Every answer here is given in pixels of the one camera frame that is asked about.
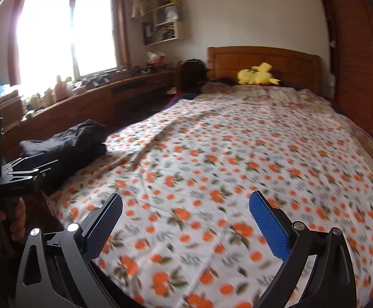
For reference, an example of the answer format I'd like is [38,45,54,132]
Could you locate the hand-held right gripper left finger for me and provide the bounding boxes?
[15,193,123,308]

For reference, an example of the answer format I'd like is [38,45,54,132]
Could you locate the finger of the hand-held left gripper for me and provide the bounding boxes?
[2,152,46,169]
[10,159,59,181]

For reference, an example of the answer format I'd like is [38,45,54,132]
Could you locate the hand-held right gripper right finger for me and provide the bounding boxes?
[249,191,357,308]

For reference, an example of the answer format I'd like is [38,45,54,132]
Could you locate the black jacket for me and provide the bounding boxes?
[20,120,107,196]

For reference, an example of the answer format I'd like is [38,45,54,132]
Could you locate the person's left hand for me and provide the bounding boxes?
[0,197,27,242]

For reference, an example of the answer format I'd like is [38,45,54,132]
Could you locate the row of small bottles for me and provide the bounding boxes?
[23,75,78,110]

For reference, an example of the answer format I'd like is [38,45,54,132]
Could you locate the bed with orange-print sheet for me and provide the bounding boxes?
[47,98,373,308]

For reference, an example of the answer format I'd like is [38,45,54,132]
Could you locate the wooden desk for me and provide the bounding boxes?
[1,71,177,155]

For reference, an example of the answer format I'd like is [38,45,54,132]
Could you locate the floral quilt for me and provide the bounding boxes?
[201,82,331,106]

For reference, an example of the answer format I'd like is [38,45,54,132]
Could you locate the wooden framed window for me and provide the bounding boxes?
[8,0,131,85]

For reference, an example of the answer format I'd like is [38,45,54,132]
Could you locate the yellow plush toy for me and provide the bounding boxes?
[237,62,281,86]

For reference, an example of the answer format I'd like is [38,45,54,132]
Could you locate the orange white paper bag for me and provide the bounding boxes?
[146,51,168,68]

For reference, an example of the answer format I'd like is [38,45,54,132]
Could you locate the wooden bed headboard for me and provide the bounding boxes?
[206,46,321,95]

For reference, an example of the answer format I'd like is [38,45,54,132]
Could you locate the black backpack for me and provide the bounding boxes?
[175,59,208,93]

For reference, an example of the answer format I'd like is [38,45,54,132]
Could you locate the wooden slatted wardrobe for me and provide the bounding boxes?
[315,0,373,142]

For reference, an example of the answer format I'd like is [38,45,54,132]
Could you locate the white wall shelf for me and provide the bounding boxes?
[142,0,188,46]

